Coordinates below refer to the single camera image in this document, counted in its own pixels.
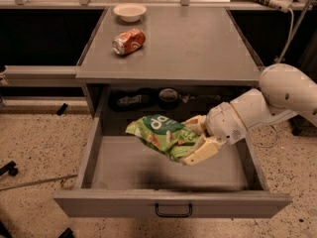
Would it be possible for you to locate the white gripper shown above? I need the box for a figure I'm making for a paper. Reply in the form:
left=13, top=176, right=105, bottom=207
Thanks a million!
left=181, top=102, right=247, bottom=166

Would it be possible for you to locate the green rice chip bag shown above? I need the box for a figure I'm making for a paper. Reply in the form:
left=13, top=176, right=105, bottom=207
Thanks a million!
left=126, top=114, right=199, bottom=162

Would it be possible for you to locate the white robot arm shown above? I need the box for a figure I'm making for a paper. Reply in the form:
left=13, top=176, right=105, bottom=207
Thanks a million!
left=181, top=63, right=317, bottom=166

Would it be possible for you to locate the grey open top drawer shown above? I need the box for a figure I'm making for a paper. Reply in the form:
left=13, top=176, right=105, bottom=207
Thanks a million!
left=53, top=117, right=291, bottom=218

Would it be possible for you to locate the black tape roll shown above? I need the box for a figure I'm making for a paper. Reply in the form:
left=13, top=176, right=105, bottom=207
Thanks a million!
left=158, top=88, right=179, bottom=110

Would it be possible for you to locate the black object behind cabinet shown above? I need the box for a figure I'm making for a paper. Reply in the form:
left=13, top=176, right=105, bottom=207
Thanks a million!
left=108, top=88, right=157, bottom=112

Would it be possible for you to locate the grey cabinet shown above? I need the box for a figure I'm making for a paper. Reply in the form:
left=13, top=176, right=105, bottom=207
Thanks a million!
left=77, top=6, right=260, bottom=136

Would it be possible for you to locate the orange soda can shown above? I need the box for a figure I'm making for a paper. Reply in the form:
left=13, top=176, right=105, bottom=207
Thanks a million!
left=112, top=29, right=146, bottom=56

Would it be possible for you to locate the white ceramic bowl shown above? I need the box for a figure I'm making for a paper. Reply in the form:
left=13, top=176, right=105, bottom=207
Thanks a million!
left=113, top=3, right=147, bottom=23

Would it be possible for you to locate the thin metal rod on floor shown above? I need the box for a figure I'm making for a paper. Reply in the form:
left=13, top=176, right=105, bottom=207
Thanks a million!
left=0, top=175, right=77, bottom=191

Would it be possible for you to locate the black caster wheel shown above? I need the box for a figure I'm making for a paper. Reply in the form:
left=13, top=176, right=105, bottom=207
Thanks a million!
left=0, top=161, right=18, bottom=177

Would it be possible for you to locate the black drawer handle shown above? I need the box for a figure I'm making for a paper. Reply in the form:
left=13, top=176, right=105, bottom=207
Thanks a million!
left=155, top=203, right=193, bottom=218

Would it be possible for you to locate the white cable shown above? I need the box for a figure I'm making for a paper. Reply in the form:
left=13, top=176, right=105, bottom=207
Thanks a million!
left=251, top=0, right=317, bottom=149

